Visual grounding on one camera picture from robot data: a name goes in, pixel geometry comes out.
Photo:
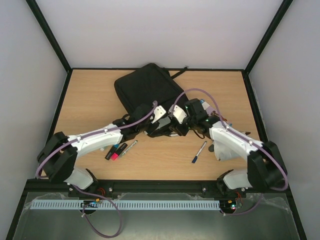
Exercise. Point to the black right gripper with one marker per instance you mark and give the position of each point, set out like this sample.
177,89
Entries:
175,125

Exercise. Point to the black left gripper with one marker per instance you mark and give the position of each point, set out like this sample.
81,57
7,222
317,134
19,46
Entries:
151,129

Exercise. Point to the black student backpack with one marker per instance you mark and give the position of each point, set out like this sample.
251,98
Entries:
148,84

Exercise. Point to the dog picture book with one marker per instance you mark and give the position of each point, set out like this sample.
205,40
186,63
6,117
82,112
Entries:
212,111

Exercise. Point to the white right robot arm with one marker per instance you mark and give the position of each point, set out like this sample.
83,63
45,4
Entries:
265,169

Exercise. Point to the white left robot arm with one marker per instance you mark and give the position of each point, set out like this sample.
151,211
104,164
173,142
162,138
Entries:
57,159

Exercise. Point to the black marker pen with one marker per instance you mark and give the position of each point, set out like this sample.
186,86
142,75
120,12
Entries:
120,149

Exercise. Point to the blue highlighter marker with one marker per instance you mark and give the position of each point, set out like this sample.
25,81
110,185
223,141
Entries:
113,149

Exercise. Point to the grey white pen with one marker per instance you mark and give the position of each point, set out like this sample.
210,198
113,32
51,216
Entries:
128,148

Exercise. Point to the pink highlighter marker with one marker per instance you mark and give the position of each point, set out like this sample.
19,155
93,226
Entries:
114,156

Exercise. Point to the blue capped white pen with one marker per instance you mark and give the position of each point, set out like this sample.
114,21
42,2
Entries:
199,152

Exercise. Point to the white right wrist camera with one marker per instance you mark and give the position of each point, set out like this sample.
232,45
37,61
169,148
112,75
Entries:
178,113

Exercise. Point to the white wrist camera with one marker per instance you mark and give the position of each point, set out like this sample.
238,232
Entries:
178,113
158,113

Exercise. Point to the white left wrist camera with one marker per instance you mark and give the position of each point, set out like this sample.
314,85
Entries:
158,113

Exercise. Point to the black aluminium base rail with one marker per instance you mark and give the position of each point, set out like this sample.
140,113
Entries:
113,188

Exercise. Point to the light blue slotted cable duct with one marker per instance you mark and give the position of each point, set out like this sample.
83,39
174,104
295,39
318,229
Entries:
152,205

